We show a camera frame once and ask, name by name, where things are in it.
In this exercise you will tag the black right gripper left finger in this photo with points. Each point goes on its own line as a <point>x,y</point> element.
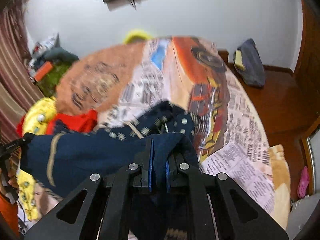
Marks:
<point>142,181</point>

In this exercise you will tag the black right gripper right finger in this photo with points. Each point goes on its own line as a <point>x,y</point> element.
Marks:
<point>174,178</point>

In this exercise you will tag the navy patterned garment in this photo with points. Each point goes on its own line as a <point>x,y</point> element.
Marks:
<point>62,161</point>

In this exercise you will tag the orange sleeve left forearm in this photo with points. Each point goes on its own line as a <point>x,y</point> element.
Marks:
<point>10,213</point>

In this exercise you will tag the left hand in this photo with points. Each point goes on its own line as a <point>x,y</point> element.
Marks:
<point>12,182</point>

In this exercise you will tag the yellow cartoon blanket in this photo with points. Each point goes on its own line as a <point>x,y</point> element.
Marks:
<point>33,197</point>

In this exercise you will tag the striped curtain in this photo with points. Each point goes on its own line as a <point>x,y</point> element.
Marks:
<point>18,93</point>

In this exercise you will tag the red folded garment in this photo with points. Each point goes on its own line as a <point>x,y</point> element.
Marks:
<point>72,122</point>

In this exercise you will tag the newspaper print bed sheet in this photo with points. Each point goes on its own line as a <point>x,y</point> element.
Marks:
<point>224,197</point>

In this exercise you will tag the grey shark plush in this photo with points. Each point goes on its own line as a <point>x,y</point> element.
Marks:
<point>50,50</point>

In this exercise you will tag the beige plush blanket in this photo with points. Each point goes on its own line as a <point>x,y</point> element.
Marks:
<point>282,185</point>

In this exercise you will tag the pink slipper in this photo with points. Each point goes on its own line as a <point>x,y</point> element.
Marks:
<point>303,183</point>

